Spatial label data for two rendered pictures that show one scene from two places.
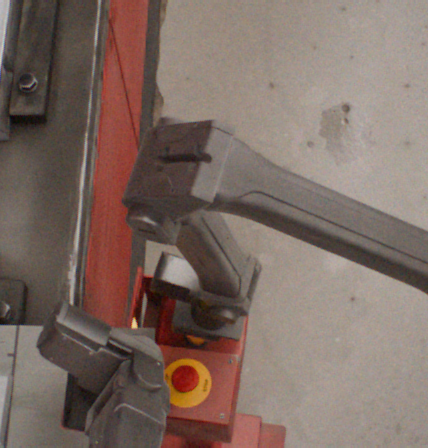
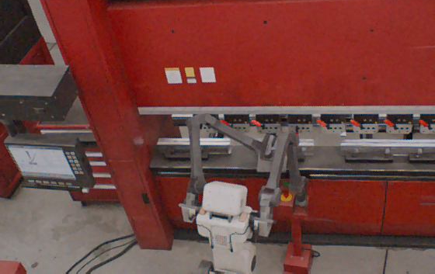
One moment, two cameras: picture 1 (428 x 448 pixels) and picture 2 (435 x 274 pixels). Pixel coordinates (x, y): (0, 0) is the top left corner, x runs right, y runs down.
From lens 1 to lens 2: 2.79 m
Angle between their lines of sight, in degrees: 54
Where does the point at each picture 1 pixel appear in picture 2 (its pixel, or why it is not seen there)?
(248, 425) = (304, 264)
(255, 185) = (280, 141)
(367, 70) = not seen: outside the picture
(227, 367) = (289, 204)
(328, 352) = not seen: outside the picture
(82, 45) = (367, 167)
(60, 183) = (329, 165)
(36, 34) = (367, 156)
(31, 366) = not seen: hidden behind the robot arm
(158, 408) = (253, 146)
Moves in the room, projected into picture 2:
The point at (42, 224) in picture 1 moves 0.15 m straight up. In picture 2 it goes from (318, 163) to (318, 147)
